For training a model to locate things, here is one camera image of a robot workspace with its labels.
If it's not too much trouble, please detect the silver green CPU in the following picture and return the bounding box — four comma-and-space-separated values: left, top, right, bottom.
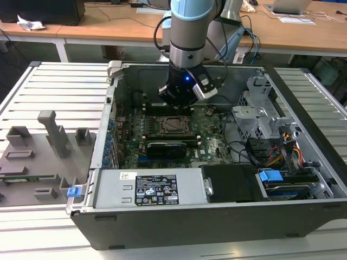
166, 118, 188, 131

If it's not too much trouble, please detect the metal socket cover frame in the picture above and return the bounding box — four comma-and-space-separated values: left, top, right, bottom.
159, 116, 194, 135

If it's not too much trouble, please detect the black RAM slot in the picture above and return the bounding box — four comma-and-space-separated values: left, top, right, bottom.
143, 107, 194, 111
142, 104, 195, 109
143, 111, 194, 116
142, 108, 195, 113

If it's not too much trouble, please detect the CPU socket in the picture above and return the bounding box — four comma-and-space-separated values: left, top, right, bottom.
158, 115, 195, 136

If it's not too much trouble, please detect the blue expansion slot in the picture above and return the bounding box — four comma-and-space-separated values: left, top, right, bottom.
137, 158, 163, 168

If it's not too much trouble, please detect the green RAM stick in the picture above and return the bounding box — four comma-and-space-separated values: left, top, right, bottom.
143, 134, 202, 147
0, 174, 56, 183

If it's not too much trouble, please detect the black graphics card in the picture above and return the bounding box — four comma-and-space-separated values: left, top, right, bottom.
146, 140, 188, 161

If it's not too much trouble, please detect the green motherboard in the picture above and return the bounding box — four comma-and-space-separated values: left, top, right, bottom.
115, 105, 234, 169

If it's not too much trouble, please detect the small white box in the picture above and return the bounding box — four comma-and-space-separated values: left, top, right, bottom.
233, 51, 247, 64

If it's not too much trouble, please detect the metal drive cage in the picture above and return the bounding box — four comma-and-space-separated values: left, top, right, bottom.
232, 75, 302, 141

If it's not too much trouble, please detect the brown cardboard box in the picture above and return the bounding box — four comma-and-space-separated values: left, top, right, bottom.
102, 45, 127, 60

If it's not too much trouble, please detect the white paper sheet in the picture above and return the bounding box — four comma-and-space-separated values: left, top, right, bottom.
137, 7, 170, 14
278, 16, 317, 25

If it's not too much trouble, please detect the black plastic shroud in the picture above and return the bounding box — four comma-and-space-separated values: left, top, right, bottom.
201, 164, 269, 204

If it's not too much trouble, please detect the white lumpy object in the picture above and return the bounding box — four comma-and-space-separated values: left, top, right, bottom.
242, 0, 258, 13

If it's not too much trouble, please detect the grey power supply unit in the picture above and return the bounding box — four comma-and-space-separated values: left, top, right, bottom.
93, 167, 207, 209

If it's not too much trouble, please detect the hard disk in blue carrier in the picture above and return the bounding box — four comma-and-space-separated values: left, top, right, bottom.
257, 167, 319, 202

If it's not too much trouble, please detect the silver laptop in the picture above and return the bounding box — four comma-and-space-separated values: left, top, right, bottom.
271, 0, 312, 15

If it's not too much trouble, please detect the black open PC case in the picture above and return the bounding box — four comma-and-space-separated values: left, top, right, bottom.
69, 61, 347, 251

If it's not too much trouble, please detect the blue case latch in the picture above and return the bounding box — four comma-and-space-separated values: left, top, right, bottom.
66, 185, 82, 199

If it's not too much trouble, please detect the teal plastic container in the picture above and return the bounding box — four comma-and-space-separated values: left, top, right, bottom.
316, 58, 339, 79

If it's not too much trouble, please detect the grey parts rack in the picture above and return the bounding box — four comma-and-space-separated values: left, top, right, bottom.
0, 109, 98, 208

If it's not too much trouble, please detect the black box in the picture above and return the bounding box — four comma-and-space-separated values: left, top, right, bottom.
0, 0, 86, 27

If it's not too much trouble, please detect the crumpled white paper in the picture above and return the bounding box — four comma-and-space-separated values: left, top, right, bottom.
16, 15, 46, 31

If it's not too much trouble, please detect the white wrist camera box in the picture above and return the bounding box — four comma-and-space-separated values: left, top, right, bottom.
192, 70, 220, 100

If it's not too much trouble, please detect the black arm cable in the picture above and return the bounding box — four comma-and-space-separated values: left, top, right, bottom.
152, 16, 230, 85

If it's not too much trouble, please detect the grey plastic case handle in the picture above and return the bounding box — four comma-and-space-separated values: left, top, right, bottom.
107, 60, 126, 80

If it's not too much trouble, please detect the blue cable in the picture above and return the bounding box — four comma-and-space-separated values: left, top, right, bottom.
241, 15, 262, 59

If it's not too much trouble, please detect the thick black wire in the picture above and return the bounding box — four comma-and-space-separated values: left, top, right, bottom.
223, 110, 262, 166

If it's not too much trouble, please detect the black ribbed plastic bracket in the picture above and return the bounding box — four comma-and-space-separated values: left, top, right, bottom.
245, 136, 275, 166

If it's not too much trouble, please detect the yellow red power wire bundle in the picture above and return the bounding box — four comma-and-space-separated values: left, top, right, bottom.
267, 130, 304, 167

